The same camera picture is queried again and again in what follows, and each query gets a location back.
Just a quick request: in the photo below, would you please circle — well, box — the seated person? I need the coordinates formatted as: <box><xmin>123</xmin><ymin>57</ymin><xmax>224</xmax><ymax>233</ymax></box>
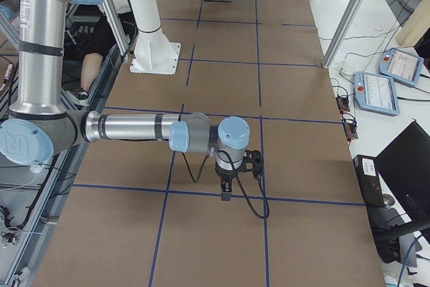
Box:
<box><xmin>67</xmin><ymin>0</ymin><xmax>135</xmax><ymax>106</ymax></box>

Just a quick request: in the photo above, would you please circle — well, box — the teach pendant tablet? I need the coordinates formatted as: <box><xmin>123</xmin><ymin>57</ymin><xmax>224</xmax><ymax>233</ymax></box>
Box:
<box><xmin>354</xmin><ymin>71</ymin><xmax>400</xmax><ymax>116</ymax></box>
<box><xmin>379</xmin><ymin>48</ymin><xmax>424</xmax><ymax>87</ymax></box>

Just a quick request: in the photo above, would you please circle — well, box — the black monitor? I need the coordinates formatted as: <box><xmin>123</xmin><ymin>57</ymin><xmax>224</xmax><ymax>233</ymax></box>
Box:
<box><xmin>376</xmin><ymin>121</ymin><xmax>429</xmax><ymax>219</ymax></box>

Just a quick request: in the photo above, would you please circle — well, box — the near teach pendant tablet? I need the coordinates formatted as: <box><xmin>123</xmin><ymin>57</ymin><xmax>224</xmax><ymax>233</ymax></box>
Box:
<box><xmin>354</xmin><ymin>71</ymin><xmax>400</xmax><ymax>116</ymax></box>

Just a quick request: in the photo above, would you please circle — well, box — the black box with label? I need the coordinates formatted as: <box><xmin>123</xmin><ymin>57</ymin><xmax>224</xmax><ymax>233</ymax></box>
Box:
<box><xmin>353</xmin><ymin>155</ymin><xmax>395</xmax><ymax>208</ymax></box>

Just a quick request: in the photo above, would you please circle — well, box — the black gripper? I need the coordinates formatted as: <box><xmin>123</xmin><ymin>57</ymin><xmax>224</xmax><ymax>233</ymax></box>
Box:
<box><xmin>215</xmin><ymin>163</ymin><xmax>239</xmax><ymax>201</ymax></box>

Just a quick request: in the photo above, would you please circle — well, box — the white pedestal column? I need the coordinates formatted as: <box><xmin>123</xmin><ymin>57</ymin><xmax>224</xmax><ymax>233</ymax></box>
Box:
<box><xmin>130</xmin><ymin>0</ymin><xmax>181</xmax><ymax>75</ymax></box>

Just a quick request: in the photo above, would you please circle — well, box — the far teach pendant tablet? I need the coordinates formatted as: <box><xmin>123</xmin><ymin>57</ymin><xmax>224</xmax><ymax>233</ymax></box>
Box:
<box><xmin>379</xmin><ymin>48</ymin><xmax>424</xmax><ymax>87</ymax></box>

